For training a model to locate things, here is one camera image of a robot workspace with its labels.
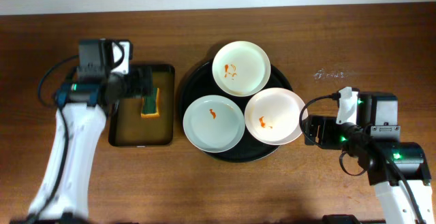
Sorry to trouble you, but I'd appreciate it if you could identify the orange green scrub sponge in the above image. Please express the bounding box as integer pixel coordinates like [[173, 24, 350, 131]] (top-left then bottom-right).
[[140, 88, 160, 118]]

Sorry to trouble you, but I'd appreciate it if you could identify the pink plate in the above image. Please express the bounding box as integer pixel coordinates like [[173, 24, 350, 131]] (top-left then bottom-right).
[[244, 88, 308, 146]]

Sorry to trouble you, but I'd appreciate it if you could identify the light grey plate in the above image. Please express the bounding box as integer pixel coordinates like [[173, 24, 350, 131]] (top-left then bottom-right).
[[183, 95, 245, 153]]

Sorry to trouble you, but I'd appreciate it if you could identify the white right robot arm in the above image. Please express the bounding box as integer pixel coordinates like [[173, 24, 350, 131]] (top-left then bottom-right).
[[299, 114, 435, 223]]

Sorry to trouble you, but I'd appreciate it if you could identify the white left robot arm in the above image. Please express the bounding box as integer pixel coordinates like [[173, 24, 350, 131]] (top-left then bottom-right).
[[22, 65, 153, 223]]

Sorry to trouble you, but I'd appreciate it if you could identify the black rectangular tray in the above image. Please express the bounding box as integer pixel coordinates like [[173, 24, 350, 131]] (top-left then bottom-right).
[[108, 64, 175, 147]]

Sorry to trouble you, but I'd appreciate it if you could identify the cream white plate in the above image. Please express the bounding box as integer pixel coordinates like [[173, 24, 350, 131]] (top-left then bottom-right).
[[212, 41, 271, 97]]

